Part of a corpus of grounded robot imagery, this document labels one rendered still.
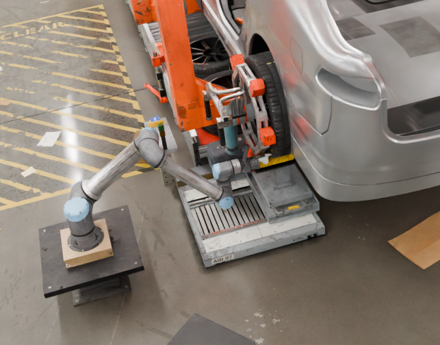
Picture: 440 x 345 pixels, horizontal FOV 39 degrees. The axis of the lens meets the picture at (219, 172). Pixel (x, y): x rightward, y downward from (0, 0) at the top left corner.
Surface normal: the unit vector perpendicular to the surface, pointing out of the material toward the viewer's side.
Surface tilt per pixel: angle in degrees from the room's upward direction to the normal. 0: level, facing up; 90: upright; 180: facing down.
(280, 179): 90
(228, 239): 0
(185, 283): 0
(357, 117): 89
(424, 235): 1
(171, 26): 90
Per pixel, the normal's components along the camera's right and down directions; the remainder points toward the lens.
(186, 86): 0.26, 0.57
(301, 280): -0.11, -0.78
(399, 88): -0.01, -0.54
